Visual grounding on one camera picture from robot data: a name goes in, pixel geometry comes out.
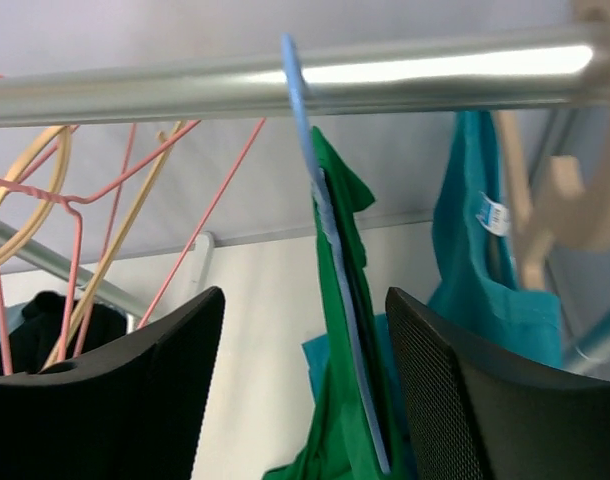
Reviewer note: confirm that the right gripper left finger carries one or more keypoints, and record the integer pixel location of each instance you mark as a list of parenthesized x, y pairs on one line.
[(130, 409)]

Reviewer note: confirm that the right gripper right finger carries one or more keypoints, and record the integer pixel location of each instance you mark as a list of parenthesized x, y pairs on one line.
[(478, 411)]

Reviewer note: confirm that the black t shirt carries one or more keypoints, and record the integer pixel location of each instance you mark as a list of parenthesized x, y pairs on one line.
[(33, 340)]

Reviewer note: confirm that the green t shirt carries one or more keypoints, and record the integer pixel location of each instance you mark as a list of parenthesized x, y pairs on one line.
[(317, 352)]

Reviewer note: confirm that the pink wire hanger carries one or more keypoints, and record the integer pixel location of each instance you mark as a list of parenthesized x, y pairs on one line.
[(11, 183), (148, 219)]

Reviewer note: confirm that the beige wooden hanger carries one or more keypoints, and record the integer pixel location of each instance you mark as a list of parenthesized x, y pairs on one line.
[(76, 318), (563, 210)]

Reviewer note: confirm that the light blue wire hanger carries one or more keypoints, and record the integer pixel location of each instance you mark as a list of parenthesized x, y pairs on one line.
[(352, 433)]

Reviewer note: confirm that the teal t shirt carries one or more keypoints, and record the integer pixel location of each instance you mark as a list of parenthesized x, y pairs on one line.
[(478, 288)]

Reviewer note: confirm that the metal clothes rack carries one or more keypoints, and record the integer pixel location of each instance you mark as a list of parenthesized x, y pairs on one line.
[(515, 69)]

